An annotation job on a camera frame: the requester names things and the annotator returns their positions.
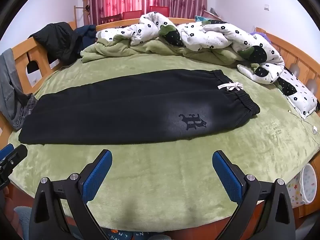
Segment red chair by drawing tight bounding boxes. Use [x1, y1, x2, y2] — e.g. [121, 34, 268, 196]
[122, 10, 143, 20]
[149, 6, 169, 18]

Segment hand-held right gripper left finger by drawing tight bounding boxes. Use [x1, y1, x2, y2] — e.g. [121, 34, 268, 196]
[29, 149, 113, 240]

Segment white charging cable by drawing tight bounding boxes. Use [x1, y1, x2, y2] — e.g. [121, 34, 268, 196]
[287, 100, 320, 145]

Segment navy garment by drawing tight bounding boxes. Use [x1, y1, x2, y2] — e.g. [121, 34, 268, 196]
[74, 24, 98, 48]

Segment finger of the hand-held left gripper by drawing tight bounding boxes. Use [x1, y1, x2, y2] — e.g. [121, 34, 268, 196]
[0, 144, 28, 190]

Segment black jacket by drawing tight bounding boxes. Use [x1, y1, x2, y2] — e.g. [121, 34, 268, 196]
[28, 22, 84, 65]

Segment wooden coat rack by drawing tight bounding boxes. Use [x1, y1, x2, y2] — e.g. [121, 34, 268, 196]
[73, 4, 90, 30]

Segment crumpled green blanket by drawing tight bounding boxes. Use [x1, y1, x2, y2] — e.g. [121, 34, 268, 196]
[80, 39, 248, 68]

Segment wooden bed frame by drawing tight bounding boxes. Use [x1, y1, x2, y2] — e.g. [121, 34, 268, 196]
[0, 17, 320, 240]

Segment purple cloth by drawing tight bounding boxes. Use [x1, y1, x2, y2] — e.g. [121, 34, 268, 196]
[251, 31, 272, 43]

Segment white flower-print quilt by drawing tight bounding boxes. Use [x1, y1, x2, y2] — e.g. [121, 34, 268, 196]
[96, 12, 285, 85]

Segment black pants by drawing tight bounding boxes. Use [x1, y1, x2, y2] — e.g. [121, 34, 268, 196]
[19, 69, 261, 145]

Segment green fleece bed blanket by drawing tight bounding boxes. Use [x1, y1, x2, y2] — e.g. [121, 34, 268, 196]
[7, 55, 320, 224]

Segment grey jeans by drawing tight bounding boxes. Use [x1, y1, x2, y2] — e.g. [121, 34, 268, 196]
[0, 48, 38, 131]

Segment dark printed floor mat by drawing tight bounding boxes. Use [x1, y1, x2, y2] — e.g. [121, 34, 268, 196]
[70, 226, 175, 240]

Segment white flower-print pillow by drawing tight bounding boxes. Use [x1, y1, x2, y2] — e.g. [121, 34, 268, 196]
[276, 69, 318, 117]

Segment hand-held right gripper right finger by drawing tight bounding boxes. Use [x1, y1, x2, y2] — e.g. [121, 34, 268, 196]
[212, 150, 297, 240]

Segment star-print fabric basket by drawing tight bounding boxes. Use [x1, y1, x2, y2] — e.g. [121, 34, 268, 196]
[286, 164, 318, 209]

